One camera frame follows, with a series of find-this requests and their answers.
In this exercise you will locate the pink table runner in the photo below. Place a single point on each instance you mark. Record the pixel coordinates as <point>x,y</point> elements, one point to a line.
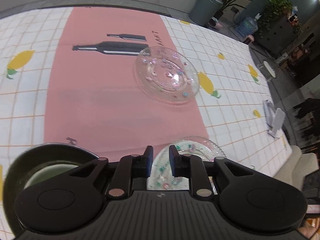
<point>93,99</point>

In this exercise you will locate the clear glass plate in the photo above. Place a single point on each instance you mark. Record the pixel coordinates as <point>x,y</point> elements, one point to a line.
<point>166,75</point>
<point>166,168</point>

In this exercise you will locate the green ceramic bowl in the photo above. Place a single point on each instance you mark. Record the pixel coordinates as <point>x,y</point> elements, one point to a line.
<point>35,165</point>

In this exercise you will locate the white phone stand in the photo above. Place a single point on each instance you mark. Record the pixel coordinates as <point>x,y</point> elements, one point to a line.
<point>274,118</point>

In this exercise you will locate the blue water jug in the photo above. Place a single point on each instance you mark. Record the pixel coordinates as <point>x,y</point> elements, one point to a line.
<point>248,26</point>

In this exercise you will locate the person's hand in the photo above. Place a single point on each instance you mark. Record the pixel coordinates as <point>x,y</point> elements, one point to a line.
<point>309,231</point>

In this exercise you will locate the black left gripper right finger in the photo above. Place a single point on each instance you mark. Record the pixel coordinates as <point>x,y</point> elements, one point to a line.
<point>192,167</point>

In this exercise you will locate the grey trash bin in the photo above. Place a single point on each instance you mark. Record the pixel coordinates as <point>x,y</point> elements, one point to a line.
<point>204,10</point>

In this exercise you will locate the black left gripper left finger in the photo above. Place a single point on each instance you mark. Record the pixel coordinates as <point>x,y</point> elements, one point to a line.
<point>130,167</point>

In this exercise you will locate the lemon print tablecloth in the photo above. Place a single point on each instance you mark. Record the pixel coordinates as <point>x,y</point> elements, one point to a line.
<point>230,98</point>

